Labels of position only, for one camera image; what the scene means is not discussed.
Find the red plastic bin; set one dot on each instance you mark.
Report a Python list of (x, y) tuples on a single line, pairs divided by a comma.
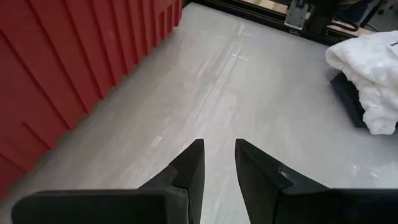
[(62, 62)]

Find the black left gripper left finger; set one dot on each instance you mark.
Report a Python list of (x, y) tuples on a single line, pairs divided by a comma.
[(124, 208)]

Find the white lace garment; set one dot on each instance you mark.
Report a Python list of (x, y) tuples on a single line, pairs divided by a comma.
[(370, 77)]

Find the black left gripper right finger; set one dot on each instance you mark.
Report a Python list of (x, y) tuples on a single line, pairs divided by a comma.
[(326, 208)]

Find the black aluminium table frame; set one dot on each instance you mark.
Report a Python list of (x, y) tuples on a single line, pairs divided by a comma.
[(264, 15)]

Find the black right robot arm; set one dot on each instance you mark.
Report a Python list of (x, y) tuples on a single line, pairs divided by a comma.
[(323, 15)]

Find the dark grey garment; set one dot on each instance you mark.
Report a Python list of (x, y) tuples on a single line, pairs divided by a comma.
[(349, 99)]

